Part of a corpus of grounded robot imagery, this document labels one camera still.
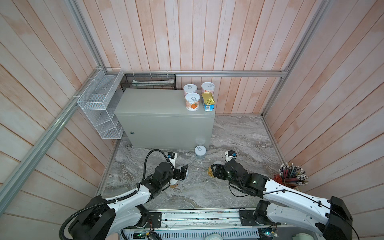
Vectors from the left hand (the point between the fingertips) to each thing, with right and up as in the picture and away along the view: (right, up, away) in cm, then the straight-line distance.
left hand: (181, 167), depth 85 cm
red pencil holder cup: (+58, -3, -8) cm, 59 cm away
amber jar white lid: (-4, -7, -6) cm, 10 cm away
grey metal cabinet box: (-12, +28, -7) cm, 31 cm away
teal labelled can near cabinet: (+12, +7, +9) cm, 16 cm away
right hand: (+19, +1, -5) cm, 19 cm away
